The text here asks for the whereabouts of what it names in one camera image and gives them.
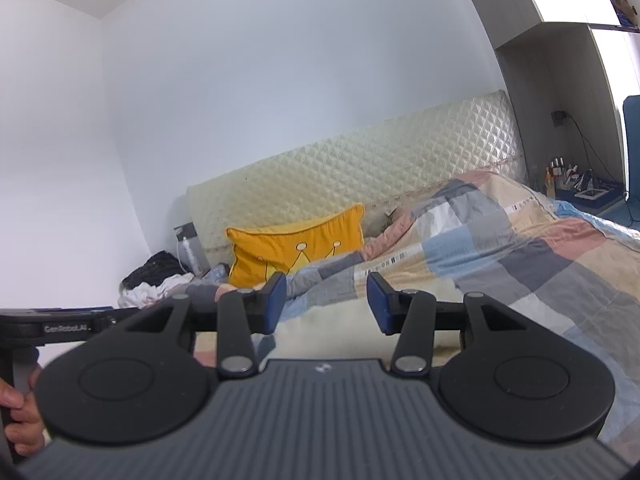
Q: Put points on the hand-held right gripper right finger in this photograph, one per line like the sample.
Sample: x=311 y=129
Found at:
x=380 y=302

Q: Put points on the white tray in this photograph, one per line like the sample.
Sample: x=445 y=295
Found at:
x=590 y=193

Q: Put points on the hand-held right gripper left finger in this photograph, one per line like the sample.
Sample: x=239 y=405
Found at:
x=274 y=302

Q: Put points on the blue patterned cloth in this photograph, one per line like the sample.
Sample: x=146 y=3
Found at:
x=218 y=275

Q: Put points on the white clothes pile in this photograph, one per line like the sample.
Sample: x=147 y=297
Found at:
x=150 y=292

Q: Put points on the black wall charger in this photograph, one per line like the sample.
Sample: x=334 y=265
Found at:
x=559 y=119

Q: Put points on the yellow pillow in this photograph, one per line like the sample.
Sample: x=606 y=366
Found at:
x=285 y=245

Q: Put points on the patchwork blanket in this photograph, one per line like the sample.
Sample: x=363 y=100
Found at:
x=500 y=250

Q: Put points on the person's left hand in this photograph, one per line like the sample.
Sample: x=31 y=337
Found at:
x=27 y=422

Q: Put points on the blue chair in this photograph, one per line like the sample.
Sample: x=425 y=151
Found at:
x=632 y=140

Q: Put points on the grey cabinet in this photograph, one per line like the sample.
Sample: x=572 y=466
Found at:
x=560 y=90

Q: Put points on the cream quilted headboard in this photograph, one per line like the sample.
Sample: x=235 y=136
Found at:
x=350 y=160

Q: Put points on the group of small bottles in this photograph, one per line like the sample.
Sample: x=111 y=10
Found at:
x=562 y=172

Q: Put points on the blue desk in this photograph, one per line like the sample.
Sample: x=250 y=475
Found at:
x=600 y=205

